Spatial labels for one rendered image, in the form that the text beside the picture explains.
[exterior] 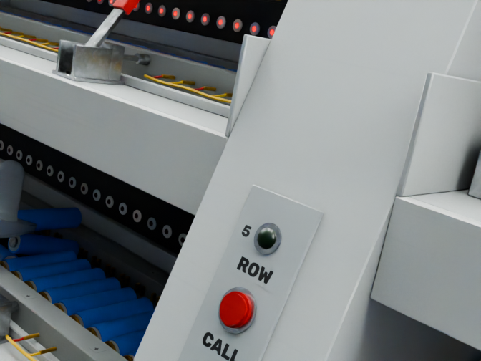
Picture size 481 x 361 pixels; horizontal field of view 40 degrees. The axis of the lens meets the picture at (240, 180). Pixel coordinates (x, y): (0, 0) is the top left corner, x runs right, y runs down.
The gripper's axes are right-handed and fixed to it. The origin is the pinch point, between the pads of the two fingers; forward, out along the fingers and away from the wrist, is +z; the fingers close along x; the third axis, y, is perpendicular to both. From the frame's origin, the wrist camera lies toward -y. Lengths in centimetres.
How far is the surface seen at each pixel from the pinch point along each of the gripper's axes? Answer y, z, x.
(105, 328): -2.2, -0.2, -14.9
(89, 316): -2.2, -0.1, -12.9
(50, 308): -2.5, -2.5, -11.6
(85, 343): -2.7, -3.1, -16.7
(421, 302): 8.3, -7.1, -37.0
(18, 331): -4.7, -3.5, -10.8
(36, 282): -2.2, -0.5, -6.7
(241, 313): 4.7, -8.9, -30.6
